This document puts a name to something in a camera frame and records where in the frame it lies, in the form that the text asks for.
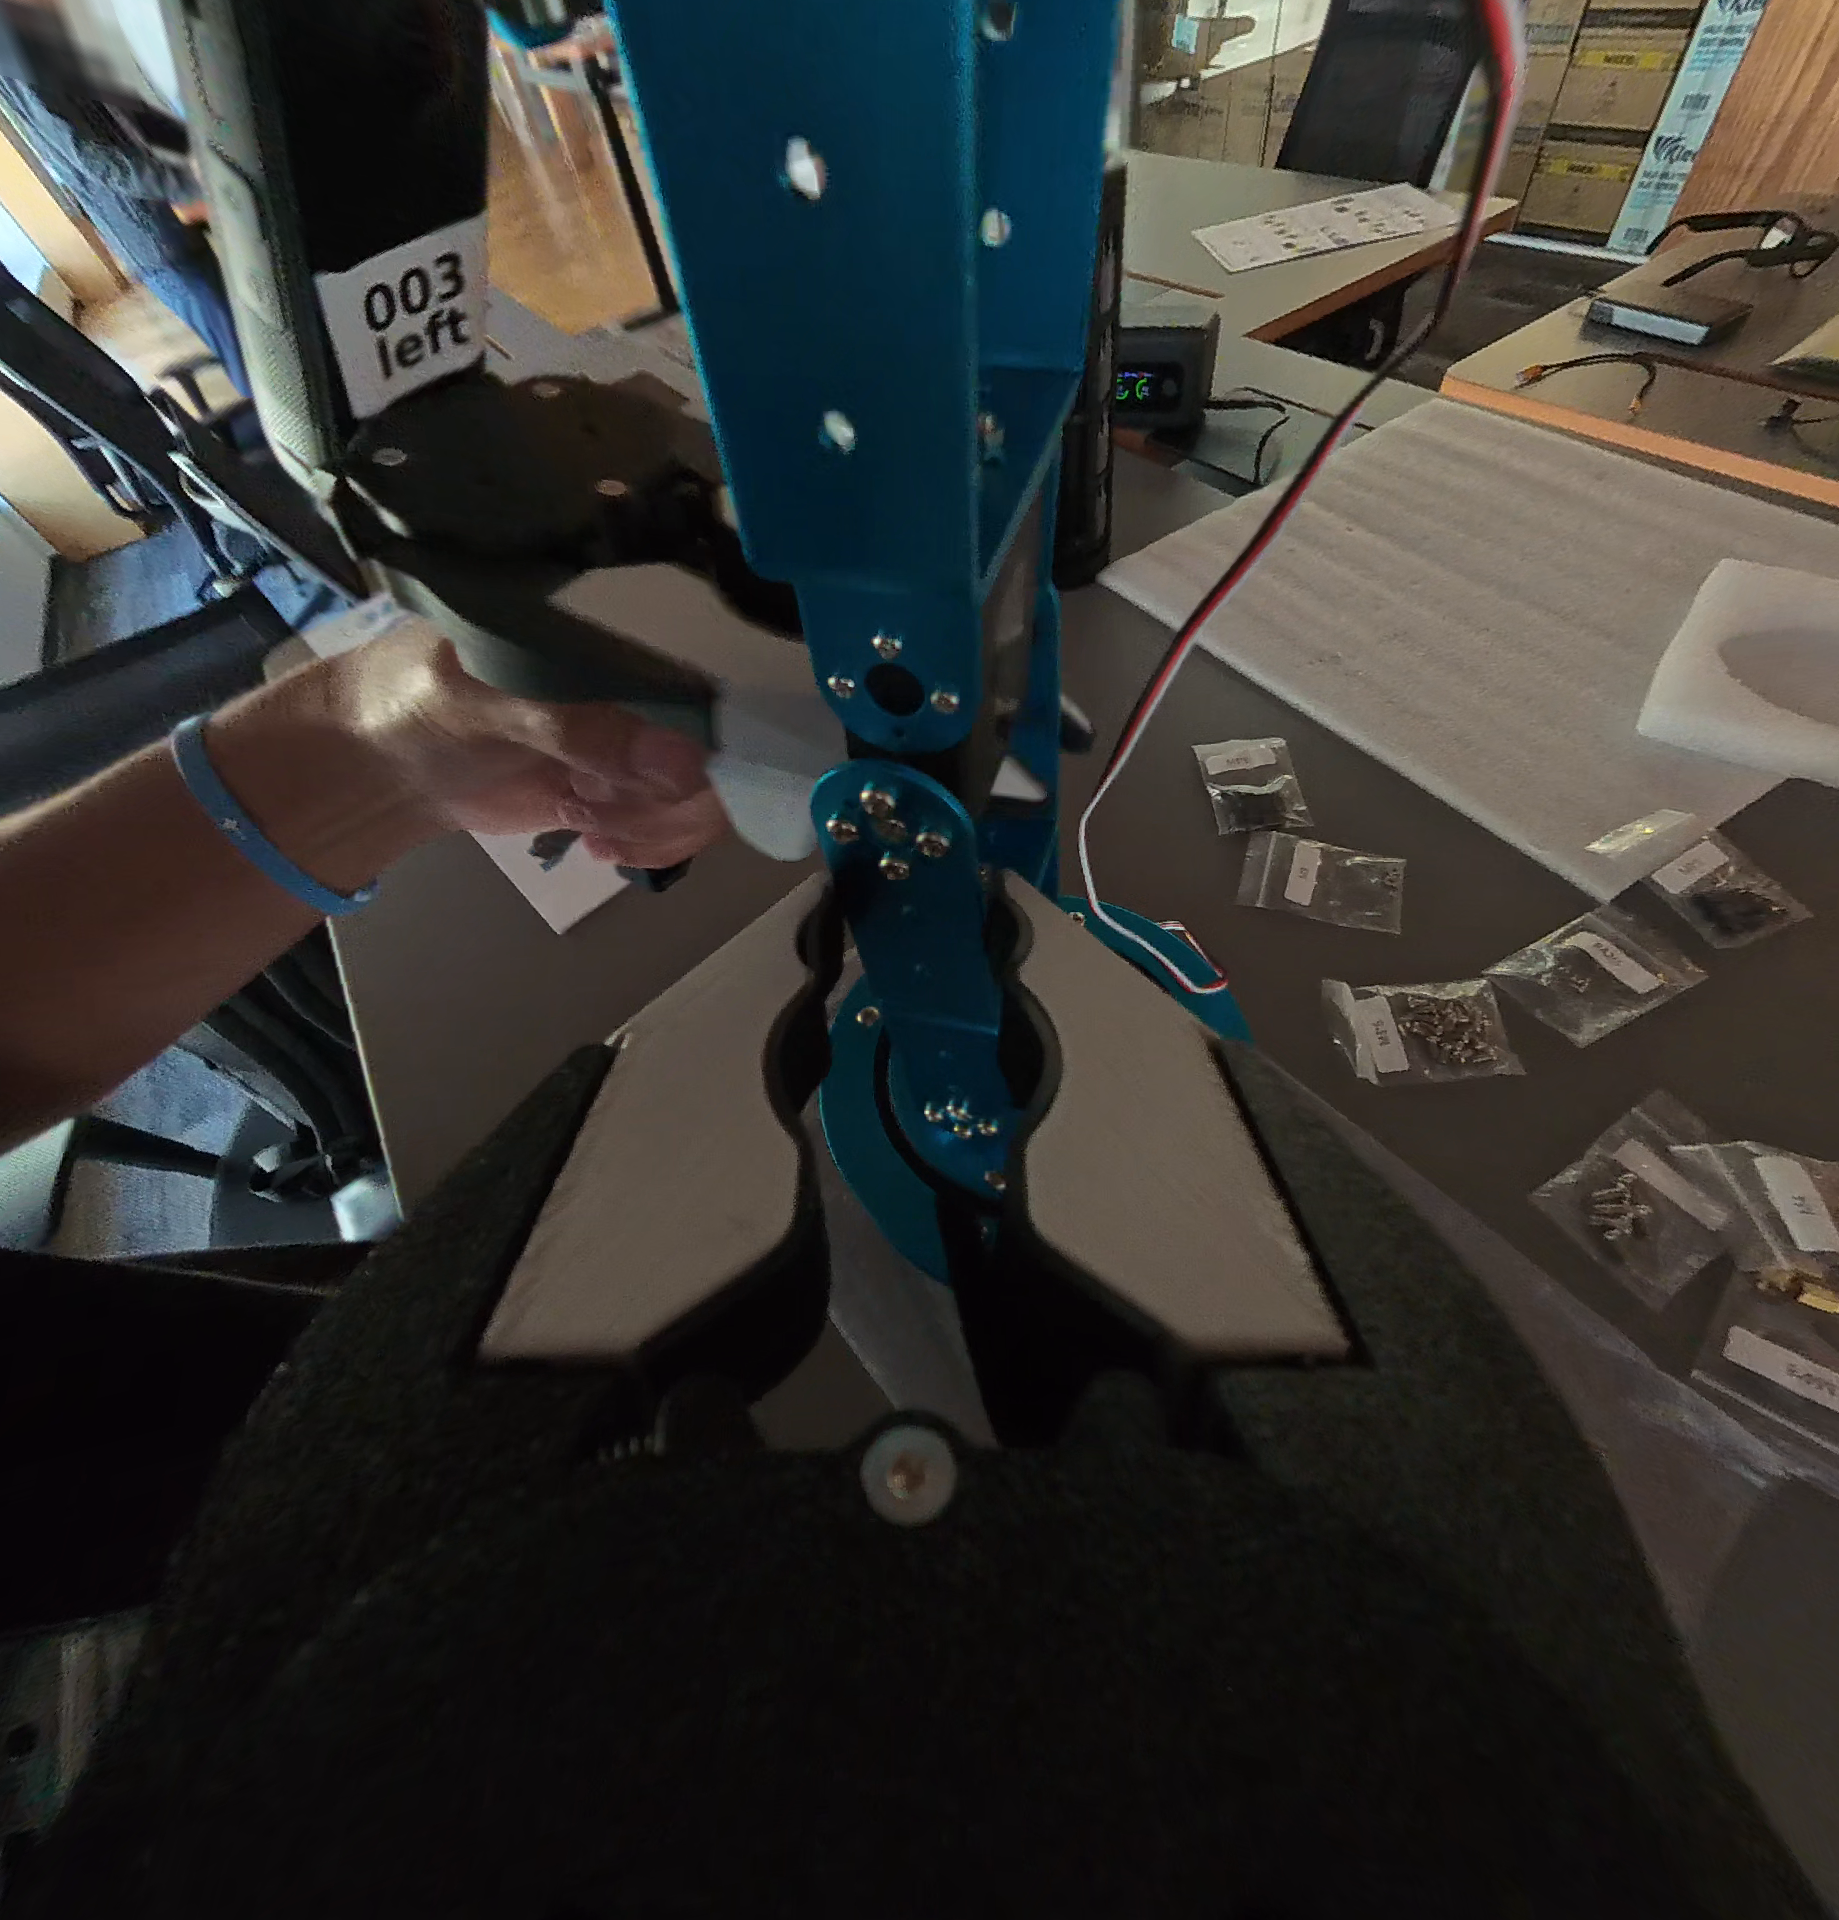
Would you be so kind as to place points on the person's left hand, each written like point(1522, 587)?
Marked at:
point(485, 764)

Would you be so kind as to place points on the white blue banner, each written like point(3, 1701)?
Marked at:
point(1708, 91)

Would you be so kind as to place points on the stack of cardboard boxes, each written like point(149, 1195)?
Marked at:
point(1588, 121)

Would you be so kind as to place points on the black glasses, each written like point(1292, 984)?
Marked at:
point(1798, 240)

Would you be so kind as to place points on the white foam sheet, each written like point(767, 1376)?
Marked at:
point(1460, 601)

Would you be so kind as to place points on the black flat device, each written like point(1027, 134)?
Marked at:
point(1670, 314)

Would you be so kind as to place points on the large clear plastic bag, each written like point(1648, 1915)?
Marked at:
point(1490, 1350)

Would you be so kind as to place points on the dark grey desk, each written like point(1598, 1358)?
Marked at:
point(1400, 1140)

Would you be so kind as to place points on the blue toy robot arm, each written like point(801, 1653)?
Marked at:
point(891, 375)

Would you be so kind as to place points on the group of hardware bags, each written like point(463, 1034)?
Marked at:
point(1438, 1029)

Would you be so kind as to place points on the white foam block insert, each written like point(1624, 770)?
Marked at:
point(1700, 704)

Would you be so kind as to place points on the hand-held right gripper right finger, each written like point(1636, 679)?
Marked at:
point(1161, 1201)

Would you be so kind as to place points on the white assembly instruction manual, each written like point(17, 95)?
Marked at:
point(561, 892)

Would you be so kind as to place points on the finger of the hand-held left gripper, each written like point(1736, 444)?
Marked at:
point(763, 789)

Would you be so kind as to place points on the black device green display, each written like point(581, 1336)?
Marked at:
point(1167, 338)

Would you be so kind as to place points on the grey table wooden edge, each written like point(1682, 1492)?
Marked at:
point(1205, 194)

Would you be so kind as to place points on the blue wristband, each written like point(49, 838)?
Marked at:
point(245, 833)

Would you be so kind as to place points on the person's left forearm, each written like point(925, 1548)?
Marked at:
point(79, 974)

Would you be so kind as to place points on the black bottle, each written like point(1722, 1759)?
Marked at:
point(1085, 494)

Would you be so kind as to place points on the printed paper sheet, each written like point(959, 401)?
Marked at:
point(1310, 224)

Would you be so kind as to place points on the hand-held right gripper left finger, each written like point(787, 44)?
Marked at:
point(665, 1201)

